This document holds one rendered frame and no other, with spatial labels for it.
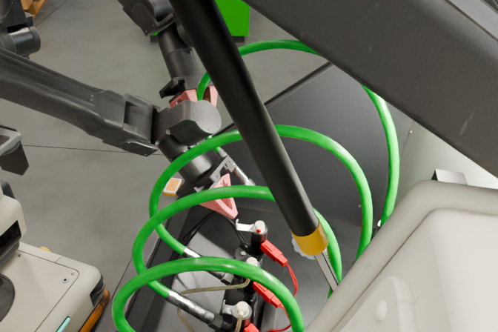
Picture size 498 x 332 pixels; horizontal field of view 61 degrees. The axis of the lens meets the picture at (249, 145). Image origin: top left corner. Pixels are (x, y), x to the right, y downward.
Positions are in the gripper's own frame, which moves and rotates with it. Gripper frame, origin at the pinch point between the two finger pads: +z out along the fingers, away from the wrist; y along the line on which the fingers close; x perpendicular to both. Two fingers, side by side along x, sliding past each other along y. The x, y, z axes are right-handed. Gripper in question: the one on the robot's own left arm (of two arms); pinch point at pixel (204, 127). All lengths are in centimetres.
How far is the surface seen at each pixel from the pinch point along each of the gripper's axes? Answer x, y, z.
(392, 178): -27.3, 8.5, 19.9
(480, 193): -55, -29, 18
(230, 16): 196, 216, -143
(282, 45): -24.6, -0.2, -3.5
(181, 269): -22.4, -25.7, 19.6
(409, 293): -53, -33, 21
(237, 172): 0.5, 3.9, 9.8
